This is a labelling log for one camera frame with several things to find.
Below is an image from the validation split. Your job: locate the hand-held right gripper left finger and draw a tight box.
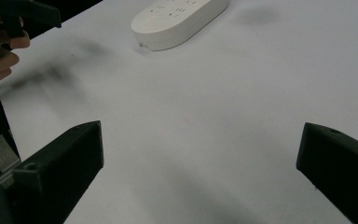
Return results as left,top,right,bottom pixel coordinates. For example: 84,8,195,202
8,120,104,224

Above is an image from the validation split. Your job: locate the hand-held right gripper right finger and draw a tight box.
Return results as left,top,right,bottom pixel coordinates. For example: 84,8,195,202
296,121,358,224

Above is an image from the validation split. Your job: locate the white power strip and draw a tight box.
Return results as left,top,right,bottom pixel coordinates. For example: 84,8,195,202
131,0,230,52

